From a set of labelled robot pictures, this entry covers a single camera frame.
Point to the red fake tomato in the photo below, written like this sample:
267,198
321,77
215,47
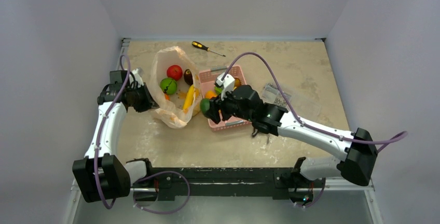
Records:
175,72

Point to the clear plastic screw box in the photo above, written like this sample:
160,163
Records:
303,106

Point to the orange yellow fake mango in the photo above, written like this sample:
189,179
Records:
210,94

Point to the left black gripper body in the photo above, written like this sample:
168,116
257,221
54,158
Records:
141,101

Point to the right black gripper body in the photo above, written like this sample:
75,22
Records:
217,108

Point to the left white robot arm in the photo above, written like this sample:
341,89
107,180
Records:
100,175

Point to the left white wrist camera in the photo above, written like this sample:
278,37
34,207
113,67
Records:
137,76

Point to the yellow fake banana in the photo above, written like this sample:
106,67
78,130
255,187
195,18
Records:
189,99

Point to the black metal clamp tool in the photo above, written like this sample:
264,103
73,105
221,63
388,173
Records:
256,132

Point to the brown fake kiwi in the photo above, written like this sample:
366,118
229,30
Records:
237,82

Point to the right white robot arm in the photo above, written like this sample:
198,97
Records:
353,155

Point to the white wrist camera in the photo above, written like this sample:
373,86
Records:
226,82
137,76

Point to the green fake starfruit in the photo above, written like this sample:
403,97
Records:
217,90

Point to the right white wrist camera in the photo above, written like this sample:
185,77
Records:
226,82

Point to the green striped fake watermelon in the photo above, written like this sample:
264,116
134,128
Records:
168,86

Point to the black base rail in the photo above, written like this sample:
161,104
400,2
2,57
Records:
278,183

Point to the dark brown fake fruit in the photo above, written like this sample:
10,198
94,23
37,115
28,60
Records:
188,77

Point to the yellow black screwdriver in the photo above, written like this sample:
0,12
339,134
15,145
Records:
199,45

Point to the translucent orange plastic bag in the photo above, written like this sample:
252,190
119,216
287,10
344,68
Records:
170,112

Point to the green fake lime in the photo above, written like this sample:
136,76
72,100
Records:
204,106

